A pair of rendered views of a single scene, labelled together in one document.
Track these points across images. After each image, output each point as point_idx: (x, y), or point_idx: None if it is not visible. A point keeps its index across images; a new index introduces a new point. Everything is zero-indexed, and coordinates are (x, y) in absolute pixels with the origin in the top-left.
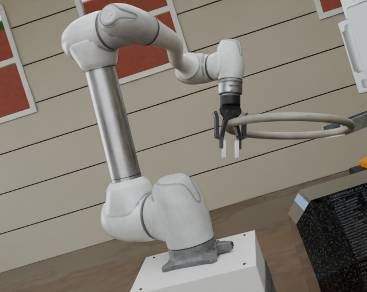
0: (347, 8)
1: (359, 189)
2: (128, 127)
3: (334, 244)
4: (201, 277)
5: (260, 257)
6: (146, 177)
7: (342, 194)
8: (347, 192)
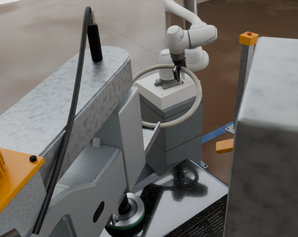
0: (136, 87)
1: (160, 175)
2: (184, 27)
3: (167, 165)
4: (151, 75)
5: (152, 99)
6: (185, 50)
7: (169, 169)
8: (167, 171)
